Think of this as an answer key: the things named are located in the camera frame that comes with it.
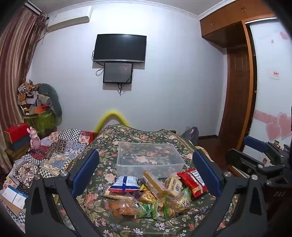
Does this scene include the green floral blanket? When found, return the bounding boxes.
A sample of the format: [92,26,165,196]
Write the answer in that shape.
[52,124,240,237]

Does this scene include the green pea snack packet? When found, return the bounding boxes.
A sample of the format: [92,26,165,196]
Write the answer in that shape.
[135,201,159,220]

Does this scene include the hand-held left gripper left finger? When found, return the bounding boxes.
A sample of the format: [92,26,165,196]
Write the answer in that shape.
[25,149,101,237]

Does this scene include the green patterned bag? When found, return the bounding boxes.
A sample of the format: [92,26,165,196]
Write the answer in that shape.
[23,110,57,138]

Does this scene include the grey blue box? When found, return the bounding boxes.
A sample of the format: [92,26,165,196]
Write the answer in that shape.
[11,137,33,152]

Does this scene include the patchwork quilt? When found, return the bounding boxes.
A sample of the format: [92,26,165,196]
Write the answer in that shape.
[0,129,96,228]

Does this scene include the patterned cloth pile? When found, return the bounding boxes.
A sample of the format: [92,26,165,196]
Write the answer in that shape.
[18,79,42,108]

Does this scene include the yellow wafer packet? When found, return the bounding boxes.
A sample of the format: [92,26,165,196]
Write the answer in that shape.
[143,171,174,197]

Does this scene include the brown cardboard box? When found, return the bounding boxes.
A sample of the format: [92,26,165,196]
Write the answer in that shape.
[0,194,23,217]

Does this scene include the brown wooden door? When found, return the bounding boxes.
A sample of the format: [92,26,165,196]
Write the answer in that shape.
[218,47,252,149]

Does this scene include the yellow chair back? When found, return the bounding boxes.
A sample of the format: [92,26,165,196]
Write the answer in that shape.
[93,109,130,133]

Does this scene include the grey pillow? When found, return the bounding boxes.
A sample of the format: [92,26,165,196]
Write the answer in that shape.
[39,83,62,126]

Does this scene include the pink heart stickers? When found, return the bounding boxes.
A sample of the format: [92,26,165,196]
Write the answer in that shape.
[266,112,292,141]

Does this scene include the white sliding wardrobe door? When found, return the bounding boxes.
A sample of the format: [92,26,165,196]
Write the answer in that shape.
[242,18,292,160]

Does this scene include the beige cracker packet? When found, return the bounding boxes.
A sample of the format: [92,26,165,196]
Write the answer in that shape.
[165,176,183,197]

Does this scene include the dark backpack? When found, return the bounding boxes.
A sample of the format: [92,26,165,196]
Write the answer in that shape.
[181,126,199,146]

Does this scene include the clear plastic storage box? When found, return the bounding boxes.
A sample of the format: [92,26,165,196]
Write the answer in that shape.
[116,141,187,178]

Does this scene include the pink toy rabbit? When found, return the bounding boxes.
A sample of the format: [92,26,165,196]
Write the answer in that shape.
[30,127,41,154]

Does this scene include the clear cookie packet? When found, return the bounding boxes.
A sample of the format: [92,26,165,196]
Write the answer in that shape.
[160,187,192,221]

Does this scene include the blue white red packet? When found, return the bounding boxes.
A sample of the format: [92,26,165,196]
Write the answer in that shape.
[108,175,140,194]

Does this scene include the wooden overhead cabinet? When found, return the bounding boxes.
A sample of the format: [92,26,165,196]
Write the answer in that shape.
[199,0,276,48]

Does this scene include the large black television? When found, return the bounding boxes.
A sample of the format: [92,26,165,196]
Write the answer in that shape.
[93,34,147,63]

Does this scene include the striped brown curtain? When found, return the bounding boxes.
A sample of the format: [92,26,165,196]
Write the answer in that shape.
[0,5,49,169]

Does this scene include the white air conditioner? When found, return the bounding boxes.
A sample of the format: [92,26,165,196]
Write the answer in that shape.
[47,6,92,32]

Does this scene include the small black monitor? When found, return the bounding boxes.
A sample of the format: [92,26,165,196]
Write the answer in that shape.
[103,63,133,84]

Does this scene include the red box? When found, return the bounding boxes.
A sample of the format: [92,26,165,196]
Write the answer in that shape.
[4,123,30,144]

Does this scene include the white blue box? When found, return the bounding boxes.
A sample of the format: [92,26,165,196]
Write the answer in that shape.
[1,186,29,209]

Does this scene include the orange bread packet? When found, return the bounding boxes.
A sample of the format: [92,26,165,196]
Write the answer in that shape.
[104,198,146,218]

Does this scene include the red snack packet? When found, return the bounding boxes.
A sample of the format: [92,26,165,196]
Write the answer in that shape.
[177,168,208,198]

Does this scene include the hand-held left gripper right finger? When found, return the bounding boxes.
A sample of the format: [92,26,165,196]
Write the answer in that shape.
[192,149,267,237]

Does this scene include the orange cardboard box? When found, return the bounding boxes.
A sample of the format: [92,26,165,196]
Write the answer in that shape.
[28,105,51,116]

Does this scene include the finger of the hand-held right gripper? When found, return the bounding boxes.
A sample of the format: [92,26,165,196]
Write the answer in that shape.
[225,148,285,183]
[243,135,285,158]

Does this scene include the orange chips packet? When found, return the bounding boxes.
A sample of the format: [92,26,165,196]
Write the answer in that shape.
[138,190,158,205]

